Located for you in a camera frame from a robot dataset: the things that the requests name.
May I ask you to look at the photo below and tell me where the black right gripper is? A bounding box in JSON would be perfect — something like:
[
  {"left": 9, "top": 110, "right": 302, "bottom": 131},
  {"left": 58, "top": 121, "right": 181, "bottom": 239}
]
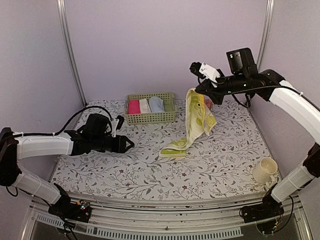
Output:
[{"left": 196, "top": 70, "right": 248, "bottom": 105}]

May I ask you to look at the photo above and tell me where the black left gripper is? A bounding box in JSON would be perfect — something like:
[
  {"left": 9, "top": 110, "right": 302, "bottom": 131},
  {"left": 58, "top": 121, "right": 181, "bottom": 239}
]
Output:
[{"left": 92, "top": 134, "right": 135, "bottom": 154}]

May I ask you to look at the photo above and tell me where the green white small packet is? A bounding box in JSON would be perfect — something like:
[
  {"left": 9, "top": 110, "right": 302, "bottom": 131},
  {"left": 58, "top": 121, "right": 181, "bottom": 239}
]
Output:
[{"left": 159, "top": 88, "right": 217, "bottom": 158}]

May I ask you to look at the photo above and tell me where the light blue towel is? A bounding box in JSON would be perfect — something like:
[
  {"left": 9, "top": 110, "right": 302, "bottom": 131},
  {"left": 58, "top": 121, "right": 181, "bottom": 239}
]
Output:
[{"left": 148, "top": 96, "right": 165, "bottom": 113}]

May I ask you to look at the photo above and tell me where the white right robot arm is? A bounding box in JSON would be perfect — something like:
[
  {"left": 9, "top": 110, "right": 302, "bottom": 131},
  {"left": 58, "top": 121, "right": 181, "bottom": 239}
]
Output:
[{"left": 189, "top": 47, "right": 320, "bottom": 223}]

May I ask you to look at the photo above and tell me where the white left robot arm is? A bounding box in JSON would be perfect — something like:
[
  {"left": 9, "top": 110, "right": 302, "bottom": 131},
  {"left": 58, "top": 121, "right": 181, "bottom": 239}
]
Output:
[{"left": 0, "top": 113, "right": 135, "bottom": 223}]

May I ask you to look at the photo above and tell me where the pink rolled towel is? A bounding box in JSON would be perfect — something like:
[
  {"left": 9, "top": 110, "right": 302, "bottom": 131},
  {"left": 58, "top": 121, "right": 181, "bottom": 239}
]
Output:
[{"left": 127, "top": 99, "right": 141, "bottom": 115}]

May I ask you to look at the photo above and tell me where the cream rolled towel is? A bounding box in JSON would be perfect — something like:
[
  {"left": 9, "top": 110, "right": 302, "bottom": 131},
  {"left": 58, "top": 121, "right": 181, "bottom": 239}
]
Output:
[{"left": 139, "top": 98, "right": 152, "bottom": 114}]

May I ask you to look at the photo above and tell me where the green perforated plastic basket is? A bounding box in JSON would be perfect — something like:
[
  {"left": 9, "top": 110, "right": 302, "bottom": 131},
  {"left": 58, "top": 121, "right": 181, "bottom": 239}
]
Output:
[{"left": 124, "top": 92, "right": 177, "bottom": 125}]

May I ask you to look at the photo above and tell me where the cream ribbed mug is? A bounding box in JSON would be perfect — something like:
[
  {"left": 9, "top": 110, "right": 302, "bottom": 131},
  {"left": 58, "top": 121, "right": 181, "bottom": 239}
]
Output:
[{"left": 252, "top": 158, "right": 278, "bottom": 189}]

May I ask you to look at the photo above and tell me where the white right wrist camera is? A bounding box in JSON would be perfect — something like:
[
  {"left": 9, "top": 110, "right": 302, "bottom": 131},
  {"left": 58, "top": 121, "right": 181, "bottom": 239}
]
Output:
[{"left": 189, "top": 62, "right": 222, "bottom": 88}]

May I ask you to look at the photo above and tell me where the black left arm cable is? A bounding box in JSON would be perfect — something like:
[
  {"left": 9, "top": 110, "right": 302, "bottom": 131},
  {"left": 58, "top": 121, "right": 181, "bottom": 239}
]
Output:
[{"left": 54, "top": 105, "right": 113, "bottom": 136}]

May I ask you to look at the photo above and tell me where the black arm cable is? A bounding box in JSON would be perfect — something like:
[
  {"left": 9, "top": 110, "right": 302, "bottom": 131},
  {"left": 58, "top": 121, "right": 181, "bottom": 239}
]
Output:
[
  {"left": 54, "top": 105, "right": 113, "bottom": 136},
  {"left": 231, "top": 92, "right": 252, "bottom": 108}
]

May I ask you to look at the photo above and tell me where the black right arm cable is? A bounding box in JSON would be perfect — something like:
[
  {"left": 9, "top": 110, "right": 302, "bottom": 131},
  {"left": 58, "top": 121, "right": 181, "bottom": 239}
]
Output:
[{"left": 231, "top": 92, "right": 252, "bottom": 108}]

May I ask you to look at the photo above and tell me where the right aluminium frame post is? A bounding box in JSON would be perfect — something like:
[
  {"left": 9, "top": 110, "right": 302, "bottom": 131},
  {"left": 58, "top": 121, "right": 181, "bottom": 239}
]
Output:
[{"left": 256, "top": 0, "right": 275, "bottom": 71}]

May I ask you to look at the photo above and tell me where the aluminium frame post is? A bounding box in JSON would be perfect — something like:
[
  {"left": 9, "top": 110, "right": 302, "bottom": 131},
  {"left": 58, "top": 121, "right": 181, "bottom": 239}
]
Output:
[
  {"left": 56, "top": 0, "right": 87, "bottom": 106},
  {"left": 256, "top": 0, "right": 275, "bottom": 71}
]

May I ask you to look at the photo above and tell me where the aluminium front rail base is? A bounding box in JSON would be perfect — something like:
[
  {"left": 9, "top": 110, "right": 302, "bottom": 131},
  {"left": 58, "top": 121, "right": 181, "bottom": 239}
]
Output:
[{"left": 21, "top": 193, "right": 313, "bottom": 240}]

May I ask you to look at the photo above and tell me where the left aluminium frame post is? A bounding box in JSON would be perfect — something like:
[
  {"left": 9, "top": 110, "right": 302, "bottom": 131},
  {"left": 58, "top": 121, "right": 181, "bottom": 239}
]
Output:
[{"left": 56, "top": 0, "right": 87, "bottom": 106}]

